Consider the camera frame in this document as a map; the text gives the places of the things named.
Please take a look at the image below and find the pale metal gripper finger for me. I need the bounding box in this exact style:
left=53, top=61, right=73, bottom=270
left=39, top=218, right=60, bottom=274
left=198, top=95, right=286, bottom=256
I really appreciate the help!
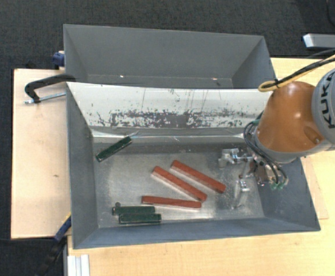
left=232, top=179, right=251, bottom=210
left=218, top=147, right=241, bottom=168

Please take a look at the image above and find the red-brown flat block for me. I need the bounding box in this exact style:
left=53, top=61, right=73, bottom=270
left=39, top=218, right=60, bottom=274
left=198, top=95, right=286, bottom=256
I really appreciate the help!
left=170, top=159, right=227, bottom=194
left=140, top=195, right=203, bottom=210
left=150, top=165, right=208, bottom=204

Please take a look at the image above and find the dark green flat block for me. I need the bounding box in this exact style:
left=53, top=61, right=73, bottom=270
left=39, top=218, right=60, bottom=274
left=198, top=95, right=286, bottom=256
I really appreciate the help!
left=118, top=212, right=163, bottom=226
left=95, top=135, right=134, bottom=163
left=111, top=201, right=157, bottom=216

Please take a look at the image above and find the grey metal bin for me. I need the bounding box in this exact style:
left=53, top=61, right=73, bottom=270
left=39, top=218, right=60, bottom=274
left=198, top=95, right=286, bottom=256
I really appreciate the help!
left=62, top=24, right=321, bottom=250

